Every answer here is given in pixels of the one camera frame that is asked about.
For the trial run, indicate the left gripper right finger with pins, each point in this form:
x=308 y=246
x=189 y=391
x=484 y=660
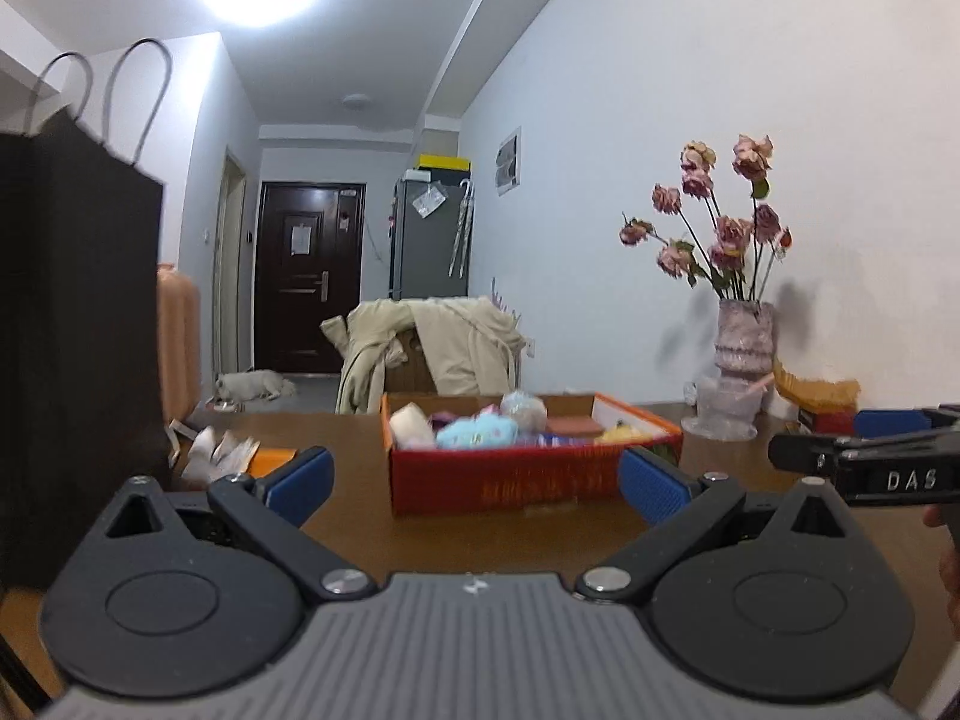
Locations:
x=653 y=486

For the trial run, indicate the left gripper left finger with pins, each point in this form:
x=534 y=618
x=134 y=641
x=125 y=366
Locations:
x=298 y=489

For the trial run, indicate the red brown sponge block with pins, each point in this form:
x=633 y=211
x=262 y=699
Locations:
x=574 y=427

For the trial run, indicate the right hand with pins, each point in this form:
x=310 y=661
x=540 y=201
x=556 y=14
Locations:
x=949 y=568

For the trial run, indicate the yellow white plush toy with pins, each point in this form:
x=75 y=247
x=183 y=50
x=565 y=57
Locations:
x=625 y=434

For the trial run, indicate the orange snack bag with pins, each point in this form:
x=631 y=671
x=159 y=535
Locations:
x=212 y=456

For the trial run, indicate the white dog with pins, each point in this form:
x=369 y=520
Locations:
x=242 y=387

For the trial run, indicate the orange cardboard box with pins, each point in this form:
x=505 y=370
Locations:
x=439 y=482

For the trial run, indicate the pink glass vase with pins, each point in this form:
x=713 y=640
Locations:
x=746 y=340

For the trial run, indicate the brown wooden chair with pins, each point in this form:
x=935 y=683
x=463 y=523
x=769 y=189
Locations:
x=407 y=370

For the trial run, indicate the light blue plush item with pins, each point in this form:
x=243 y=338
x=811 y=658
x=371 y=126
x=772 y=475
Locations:
x=485 y=431

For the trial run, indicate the pink suitcase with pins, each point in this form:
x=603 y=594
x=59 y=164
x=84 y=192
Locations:
x=178 y=342

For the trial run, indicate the beige coat on chair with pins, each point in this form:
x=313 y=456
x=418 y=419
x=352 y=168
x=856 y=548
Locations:
x=470 y=347

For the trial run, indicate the pink dried flower bouquet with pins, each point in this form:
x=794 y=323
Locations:
x=733 y=254

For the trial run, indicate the dark entrance door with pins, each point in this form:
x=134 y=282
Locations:
x=308 y=270

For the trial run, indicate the grey refrigerator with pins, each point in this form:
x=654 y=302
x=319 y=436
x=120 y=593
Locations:
x=430 y=229

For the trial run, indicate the black paper bag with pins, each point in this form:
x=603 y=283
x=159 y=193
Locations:
x=81 y=400

